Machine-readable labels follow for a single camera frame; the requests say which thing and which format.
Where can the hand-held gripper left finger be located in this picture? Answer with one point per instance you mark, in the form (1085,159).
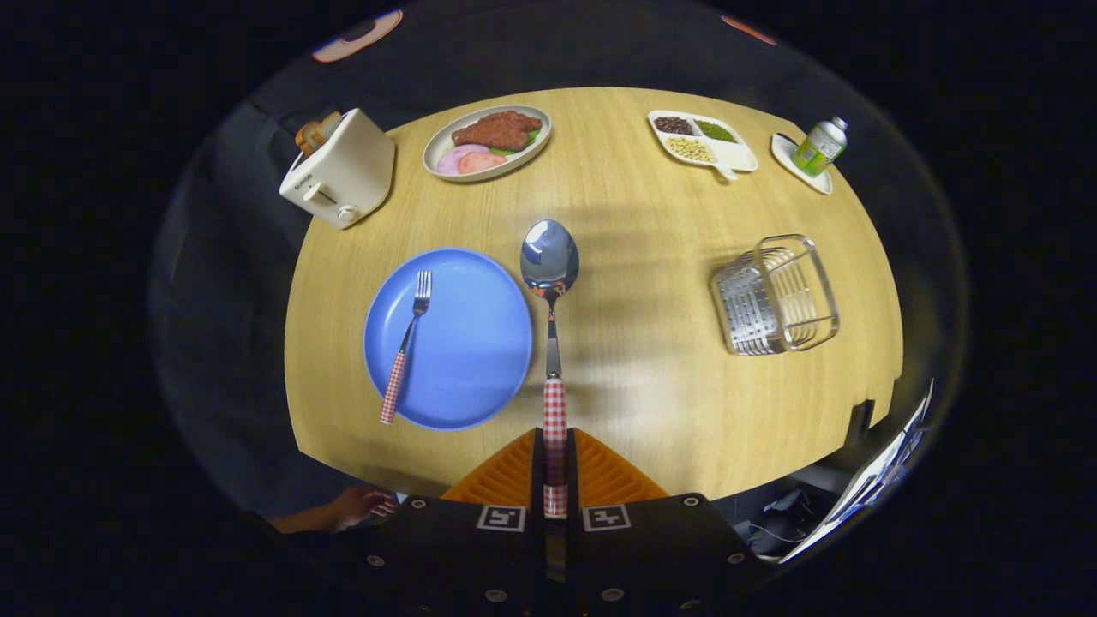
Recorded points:
(537,471)

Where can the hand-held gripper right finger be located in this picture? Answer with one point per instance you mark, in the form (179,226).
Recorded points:
(572,471)

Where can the round blue plate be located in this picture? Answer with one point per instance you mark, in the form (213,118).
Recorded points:
(471,343)

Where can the metal cutlery drainer basket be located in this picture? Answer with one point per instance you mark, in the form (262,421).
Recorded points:
(746,308)

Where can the black table clamp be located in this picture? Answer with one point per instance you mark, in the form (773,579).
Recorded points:
(860,424)

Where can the white flat panel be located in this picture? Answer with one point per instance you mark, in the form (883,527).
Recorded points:
(866,493)

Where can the pink ham slice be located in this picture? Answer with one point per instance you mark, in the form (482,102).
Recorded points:
(452,160)
(484,163)

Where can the green lettuce leaf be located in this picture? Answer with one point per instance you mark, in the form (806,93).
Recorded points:
(501,152)

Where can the yellow soybeans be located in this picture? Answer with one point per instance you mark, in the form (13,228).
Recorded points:
(690,149)

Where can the brown meat patty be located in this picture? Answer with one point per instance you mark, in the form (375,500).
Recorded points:
(497,130)

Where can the white oval plate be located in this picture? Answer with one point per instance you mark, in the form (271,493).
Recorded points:
(441,137)

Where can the white divided tray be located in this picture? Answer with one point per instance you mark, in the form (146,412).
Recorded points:
(737,156)

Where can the white toaster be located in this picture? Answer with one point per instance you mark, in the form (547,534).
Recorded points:
(351,167)

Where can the dark red beans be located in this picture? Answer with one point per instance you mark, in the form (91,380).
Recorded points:
(674,126)

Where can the green mung beans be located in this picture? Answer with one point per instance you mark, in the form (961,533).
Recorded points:
(716,131)

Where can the small white dish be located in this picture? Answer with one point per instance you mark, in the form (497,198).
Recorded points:
(784,154)

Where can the green label bottle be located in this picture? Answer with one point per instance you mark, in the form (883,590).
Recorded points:
(818,147)

